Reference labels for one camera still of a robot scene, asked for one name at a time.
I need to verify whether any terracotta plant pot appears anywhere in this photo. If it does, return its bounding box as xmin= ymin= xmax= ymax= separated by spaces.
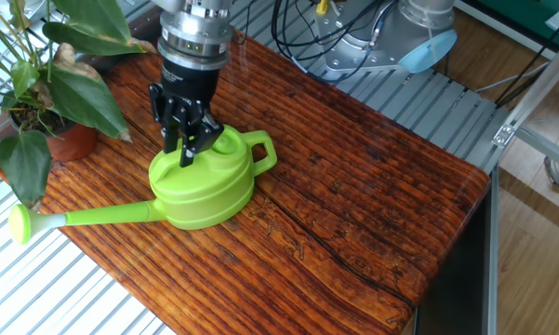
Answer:
xmin=8 ymin=104 xmax=99 ymax=163

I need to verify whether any aluminium profile frame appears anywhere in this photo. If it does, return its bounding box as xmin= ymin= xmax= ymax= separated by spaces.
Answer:
xmin=486 ymin=27 xmax=559 ymax=335

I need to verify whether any green leafy plant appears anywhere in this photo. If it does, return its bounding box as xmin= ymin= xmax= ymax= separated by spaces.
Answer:
xmin=0 ymin=0 xmax=158 ymax=213

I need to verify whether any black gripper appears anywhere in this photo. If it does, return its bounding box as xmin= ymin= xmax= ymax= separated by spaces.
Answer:
xmin=148 ymin=58 xmax=226 ymax=169

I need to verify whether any green plastic watering can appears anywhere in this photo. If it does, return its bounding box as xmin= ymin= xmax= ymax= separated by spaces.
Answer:
xmin=7 ymin=124 xmax=279 ymax=247

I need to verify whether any green board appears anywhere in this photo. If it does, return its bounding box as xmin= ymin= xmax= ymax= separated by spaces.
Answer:
xmin=473 ymin=0 xmax=559 ymax=47

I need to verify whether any silver robot mounting plate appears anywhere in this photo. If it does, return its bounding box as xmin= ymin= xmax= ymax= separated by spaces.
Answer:
xmin=323 ymin=8 xmax=401 ymax=80

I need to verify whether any black cable with grey sleeve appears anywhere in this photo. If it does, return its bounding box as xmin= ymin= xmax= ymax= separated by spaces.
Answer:
xmin=272 ymin=0 xmax=401 ymax=85

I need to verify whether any black floor cable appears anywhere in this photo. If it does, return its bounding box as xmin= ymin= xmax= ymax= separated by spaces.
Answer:
xmin=495 ymin=8 xmax=559 ymax=109

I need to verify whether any wood grain board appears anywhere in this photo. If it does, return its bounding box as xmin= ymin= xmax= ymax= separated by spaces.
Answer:
xmin=0 ymin=7 xmax=492 ymax=335

